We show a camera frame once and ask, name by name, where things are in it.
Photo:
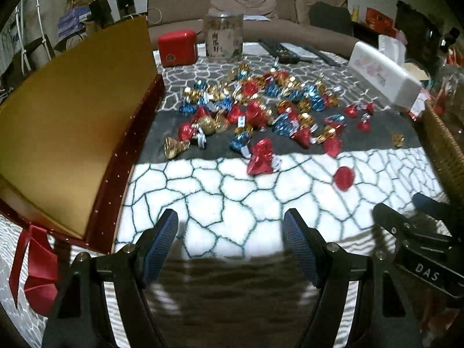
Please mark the clear jar of pumpkin seeds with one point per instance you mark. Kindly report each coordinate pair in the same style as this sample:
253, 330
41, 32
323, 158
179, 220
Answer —
223, 36

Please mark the small red tin box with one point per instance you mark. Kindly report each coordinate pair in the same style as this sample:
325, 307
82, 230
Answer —
178, 48

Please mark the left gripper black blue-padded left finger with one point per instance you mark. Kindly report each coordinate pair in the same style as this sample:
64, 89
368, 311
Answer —
79, 316

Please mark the patterned grey white table cloth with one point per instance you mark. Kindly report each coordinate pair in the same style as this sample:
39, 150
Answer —
228, 280

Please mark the gold foil candy left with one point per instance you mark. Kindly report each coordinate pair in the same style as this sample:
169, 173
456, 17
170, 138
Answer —
173, 147

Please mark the slim grey remote control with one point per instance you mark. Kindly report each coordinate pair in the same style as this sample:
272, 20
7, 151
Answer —
322, 56

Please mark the black remote control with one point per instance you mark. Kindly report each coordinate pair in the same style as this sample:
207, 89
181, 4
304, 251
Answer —
278, 51

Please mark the large red foil candy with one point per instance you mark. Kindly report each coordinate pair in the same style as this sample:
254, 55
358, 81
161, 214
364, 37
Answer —
263, 160

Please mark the white tissue box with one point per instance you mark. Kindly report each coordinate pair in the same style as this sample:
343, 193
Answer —
383, 69

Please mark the lone gold candy right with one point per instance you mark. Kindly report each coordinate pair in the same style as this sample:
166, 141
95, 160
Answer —
397, 140

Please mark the black cushion on sofa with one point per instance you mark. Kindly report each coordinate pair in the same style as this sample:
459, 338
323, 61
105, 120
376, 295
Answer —
336, 19

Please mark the red round foil candy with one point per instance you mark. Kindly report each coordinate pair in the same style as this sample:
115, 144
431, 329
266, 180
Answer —
344, 178

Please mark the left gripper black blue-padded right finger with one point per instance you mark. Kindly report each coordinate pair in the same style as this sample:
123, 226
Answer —
383, 315

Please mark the gold and red gift box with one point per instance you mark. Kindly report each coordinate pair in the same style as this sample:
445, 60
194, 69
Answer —
72, 133

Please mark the wicker basket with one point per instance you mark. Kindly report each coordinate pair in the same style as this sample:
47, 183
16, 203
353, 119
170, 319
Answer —
444, 152

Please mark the brown sofa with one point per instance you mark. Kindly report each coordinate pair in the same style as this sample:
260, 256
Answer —
280, 20

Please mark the red ribbon bow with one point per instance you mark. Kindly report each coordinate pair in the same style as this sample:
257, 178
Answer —
40, 287

